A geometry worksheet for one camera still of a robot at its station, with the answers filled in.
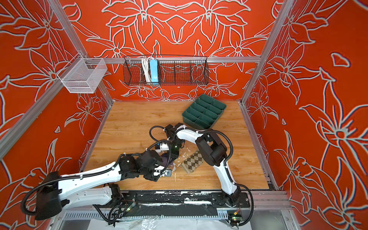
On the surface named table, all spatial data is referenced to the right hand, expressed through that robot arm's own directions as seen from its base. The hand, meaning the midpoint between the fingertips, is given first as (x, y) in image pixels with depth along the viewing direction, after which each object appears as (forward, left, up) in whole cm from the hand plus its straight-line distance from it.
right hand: (168, 159), depth 86 cm
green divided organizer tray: (+34, -25, +5) cm, 42 cm away
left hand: (-5, +3, +7) cm, 9 cm away
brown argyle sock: (-2, -14, -1) cm, 15 cm away
